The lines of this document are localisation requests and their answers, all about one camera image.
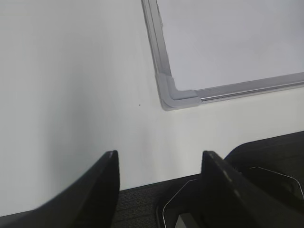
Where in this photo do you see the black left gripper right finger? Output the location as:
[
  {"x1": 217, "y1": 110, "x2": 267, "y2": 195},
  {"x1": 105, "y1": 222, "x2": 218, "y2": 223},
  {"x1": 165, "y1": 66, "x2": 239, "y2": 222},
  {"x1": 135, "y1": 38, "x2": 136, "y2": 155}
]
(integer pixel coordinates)
[{"x1": 200, "y1": 151, "x2": 304, "y2": 228}]

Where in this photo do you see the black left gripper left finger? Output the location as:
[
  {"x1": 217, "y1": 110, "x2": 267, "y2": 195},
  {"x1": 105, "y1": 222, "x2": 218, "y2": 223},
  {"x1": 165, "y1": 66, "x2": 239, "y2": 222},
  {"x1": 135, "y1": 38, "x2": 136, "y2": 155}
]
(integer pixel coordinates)
[{"x1": 0, "y1": 151, "x2": 119, "y2": 228}]

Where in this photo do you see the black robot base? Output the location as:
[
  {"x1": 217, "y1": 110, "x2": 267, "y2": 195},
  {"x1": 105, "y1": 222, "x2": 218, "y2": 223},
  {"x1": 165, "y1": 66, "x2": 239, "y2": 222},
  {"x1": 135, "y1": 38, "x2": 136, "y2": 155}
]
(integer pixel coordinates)
[{"x1": 155, "y1": 135, "x2": 304, "y2": 228}]

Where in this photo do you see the white magnetic whiteboard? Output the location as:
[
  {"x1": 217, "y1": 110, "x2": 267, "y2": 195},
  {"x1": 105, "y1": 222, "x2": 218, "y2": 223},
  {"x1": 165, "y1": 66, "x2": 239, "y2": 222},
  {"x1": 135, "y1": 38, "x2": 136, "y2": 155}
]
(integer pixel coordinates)
[{"x1": 142, "y1": 0, "x2": 304, "y2": 111}]

